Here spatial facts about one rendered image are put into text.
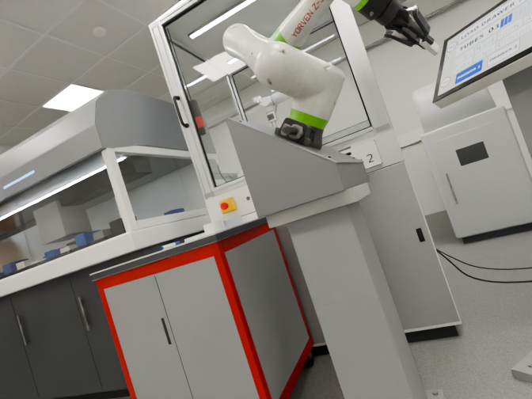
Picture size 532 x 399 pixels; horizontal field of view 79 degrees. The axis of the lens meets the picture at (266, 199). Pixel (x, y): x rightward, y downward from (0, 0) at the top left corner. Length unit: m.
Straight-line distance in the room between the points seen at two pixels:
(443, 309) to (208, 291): 1.01
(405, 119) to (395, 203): 3.29
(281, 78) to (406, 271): 1.03
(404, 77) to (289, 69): 3.97
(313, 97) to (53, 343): 2.21
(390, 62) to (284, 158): 4.10
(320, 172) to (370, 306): 0.41
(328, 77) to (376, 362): 0.84
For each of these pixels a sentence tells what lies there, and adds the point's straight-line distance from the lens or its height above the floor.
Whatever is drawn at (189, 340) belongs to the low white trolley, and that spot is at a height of 0.42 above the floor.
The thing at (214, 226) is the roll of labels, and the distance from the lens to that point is 1.23.
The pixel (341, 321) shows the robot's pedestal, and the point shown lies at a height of 0.39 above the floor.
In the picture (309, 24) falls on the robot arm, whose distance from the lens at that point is 1.32.
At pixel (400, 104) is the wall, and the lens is 4.81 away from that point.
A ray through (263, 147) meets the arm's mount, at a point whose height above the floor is 0.95.
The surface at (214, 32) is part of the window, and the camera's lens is 1.94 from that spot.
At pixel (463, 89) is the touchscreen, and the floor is 0.96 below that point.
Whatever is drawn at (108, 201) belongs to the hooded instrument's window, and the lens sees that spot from 1.92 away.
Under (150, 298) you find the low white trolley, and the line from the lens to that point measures 1.35.
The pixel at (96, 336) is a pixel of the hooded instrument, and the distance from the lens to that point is 2.30.
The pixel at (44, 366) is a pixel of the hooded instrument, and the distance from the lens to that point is 2.77.
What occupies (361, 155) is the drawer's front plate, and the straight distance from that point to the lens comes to 1.53.
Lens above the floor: 0.76
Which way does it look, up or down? 3 degrees up
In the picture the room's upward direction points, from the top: 18 degrees counter-clockwise
